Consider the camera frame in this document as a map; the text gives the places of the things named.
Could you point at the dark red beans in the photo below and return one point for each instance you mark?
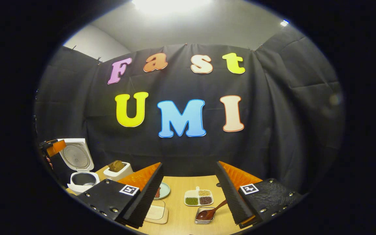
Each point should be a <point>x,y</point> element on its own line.
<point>205,200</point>

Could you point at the large ceiling light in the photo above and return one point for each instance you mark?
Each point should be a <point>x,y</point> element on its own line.
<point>171,5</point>

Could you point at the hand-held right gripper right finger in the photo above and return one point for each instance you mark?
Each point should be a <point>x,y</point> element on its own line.
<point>232,199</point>

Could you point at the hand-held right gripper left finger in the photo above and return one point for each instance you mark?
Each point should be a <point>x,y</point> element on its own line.
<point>142,199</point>

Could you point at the cream square tray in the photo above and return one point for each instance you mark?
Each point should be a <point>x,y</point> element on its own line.
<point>157,212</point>

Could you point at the brown toast slice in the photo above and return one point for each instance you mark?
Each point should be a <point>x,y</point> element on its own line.
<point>116,165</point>

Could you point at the red sausage pieces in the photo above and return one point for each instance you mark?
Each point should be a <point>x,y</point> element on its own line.
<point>157,192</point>

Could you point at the small ceiling light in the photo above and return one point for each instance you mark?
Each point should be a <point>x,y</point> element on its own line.
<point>284,23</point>

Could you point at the yellow soybeans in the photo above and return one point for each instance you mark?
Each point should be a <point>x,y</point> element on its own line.
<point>204,193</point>

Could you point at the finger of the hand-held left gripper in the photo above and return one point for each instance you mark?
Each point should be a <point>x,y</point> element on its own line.
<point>57,147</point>

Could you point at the white rice cooker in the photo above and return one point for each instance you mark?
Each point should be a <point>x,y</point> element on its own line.
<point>77,156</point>

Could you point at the white rice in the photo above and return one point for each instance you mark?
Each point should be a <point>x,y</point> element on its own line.
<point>192,193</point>

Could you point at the white divided dish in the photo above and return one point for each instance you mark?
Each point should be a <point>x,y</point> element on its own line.
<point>198,197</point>

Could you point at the brown wooden spoon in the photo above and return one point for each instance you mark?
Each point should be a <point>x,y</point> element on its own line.
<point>206,214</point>

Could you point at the pale green plate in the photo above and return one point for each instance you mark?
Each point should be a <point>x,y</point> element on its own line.
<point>165,190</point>

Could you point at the white toaster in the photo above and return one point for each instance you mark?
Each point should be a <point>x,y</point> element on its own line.
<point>124,172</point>

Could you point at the green mung beans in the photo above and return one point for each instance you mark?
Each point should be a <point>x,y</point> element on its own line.
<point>191,201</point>

